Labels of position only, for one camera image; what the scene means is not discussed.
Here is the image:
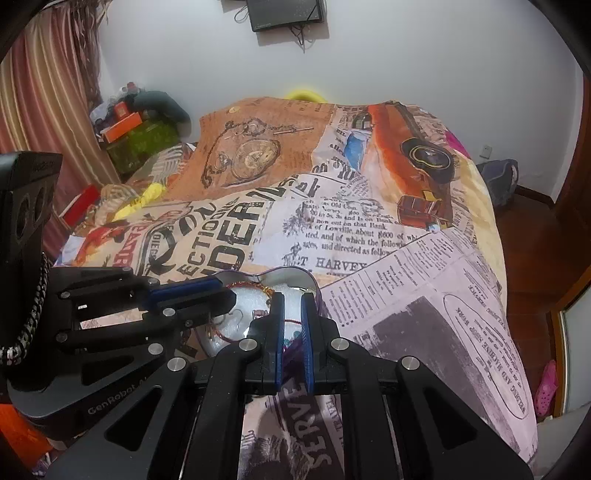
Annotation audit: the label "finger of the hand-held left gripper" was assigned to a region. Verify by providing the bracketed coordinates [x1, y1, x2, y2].
[55, 289, 239, 358]
[48, 267, 223, 325]

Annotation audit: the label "small black wall monitor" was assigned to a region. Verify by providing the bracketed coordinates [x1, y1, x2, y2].
[245, 0, 326, 32]

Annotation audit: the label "orange cloth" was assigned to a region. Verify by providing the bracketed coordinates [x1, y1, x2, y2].
[0, 401, 52, 464]

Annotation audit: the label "heart-shaped purple tin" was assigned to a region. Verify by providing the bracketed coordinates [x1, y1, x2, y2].
[194, 268, 325, 366]

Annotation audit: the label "yellow plastic stool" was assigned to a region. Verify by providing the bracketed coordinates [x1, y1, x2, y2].
[283, 84, 330, 103]

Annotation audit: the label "orange beaded bracelet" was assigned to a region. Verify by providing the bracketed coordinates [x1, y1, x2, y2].
[207, 281, 305, 345]

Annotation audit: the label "braided grey cord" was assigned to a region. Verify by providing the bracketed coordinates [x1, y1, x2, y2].
[0, 251, 52, 366]

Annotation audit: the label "newspaper printed blanket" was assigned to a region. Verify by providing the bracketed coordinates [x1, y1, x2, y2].
[60, 95, 539, 480]

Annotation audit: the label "yellow cloth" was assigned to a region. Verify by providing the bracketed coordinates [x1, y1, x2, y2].
[113, 182, 166, 222]

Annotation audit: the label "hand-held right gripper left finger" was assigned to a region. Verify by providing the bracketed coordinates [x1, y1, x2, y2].
[46, 293, 287, 480]

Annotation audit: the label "dark backpack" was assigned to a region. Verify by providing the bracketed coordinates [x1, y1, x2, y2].
[475, 159, 520, 209]

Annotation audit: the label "striped brown curtain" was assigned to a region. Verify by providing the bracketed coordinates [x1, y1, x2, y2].
[0, 4, 122, 241]

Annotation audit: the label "long orange box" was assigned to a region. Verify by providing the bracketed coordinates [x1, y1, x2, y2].
[102, 113, 143, 143]

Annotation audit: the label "pink slippers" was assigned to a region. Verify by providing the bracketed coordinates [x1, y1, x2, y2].
[534, 360, 560, 419]

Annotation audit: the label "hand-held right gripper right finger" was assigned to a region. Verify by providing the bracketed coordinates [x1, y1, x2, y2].
[300, 292, 535, 480]

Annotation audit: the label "green patterned cover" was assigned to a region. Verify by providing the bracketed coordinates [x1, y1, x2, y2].
[106, 120, 179, 175]

